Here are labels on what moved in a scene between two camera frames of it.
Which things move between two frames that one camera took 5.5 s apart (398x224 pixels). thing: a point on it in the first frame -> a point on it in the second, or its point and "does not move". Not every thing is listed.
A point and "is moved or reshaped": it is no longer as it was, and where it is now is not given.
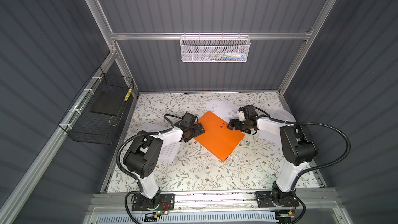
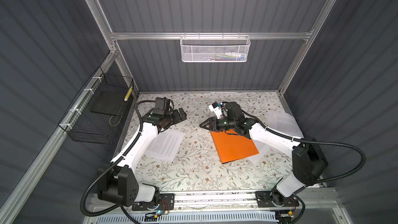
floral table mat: [213, 141] does not move
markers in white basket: [228, 56] does not move
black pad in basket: [109, 102] does not move
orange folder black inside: [217, 138] is moved or reshaped
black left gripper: [197, 131] -> [177, 119]
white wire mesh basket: [212, 49] does not move
